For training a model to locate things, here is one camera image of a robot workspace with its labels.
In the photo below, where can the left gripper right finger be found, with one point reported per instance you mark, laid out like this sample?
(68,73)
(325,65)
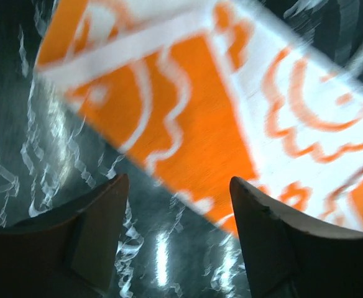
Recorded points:
(290,254)

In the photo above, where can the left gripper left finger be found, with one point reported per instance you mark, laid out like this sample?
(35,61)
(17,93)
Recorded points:
(68,251)

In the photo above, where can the orange white patterned towel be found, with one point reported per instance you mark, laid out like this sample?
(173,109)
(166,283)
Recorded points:
(196,92)

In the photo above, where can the black marble pattern mat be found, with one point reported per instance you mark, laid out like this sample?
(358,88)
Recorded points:
(50,155)

